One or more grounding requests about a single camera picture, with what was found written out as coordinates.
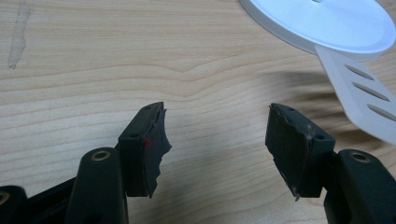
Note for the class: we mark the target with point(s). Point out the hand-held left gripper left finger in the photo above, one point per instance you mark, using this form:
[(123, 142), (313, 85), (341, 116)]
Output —
[(137, 155)]

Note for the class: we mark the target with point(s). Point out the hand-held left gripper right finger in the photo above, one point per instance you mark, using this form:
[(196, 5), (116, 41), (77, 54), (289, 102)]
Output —
[(299, 146)]

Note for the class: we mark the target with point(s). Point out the white slotted spatula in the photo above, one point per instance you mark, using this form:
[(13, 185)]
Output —
[(358, 93)]

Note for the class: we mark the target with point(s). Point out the white round plate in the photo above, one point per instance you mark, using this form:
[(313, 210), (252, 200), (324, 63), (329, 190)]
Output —
[(323, 25)]

